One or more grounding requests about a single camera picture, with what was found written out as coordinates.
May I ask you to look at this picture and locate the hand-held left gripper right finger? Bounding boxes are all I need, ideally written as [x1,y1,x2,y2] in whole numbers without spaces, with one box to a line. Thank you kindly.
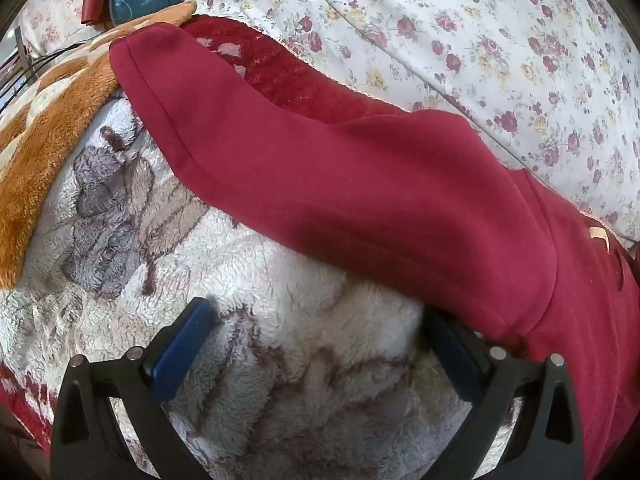
[422,305,586,480]

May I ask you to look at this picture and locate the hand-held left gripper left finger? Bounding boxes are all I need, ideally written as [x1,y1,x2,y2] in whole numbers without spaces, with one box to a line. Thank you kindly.
[50,296,218,480]

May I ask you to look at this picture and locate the dark red sweatshirt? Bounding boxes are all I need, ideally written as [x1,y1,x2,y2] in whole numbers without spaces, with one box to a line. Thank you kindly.
[107,22,640,480]

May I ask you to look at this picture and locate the red white fleece blanket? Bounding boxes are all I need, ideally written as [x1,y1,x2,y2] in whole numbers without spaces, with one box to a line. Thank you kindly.
[0,14,531,480]

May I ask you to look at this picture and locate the orange white plush blanket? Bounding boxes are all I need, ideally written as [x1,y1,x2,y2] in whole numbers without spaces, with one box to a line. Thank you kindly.
[0,0,198,291]

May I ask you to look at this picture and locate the floral quilt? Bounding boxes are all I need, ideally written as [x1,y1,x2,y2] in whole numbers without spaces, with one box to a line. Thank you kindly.
[185,0,640,256]

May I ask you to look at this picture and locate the floral bedsheet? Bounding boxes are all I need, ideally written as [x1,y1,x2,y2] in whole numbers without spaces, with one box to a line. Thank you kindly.
[22,0,113,63]

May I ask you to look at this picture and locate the black cable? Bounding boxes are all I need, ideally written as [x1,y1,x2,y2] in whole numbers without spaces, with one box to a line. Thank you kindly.
[0,40,96,106]

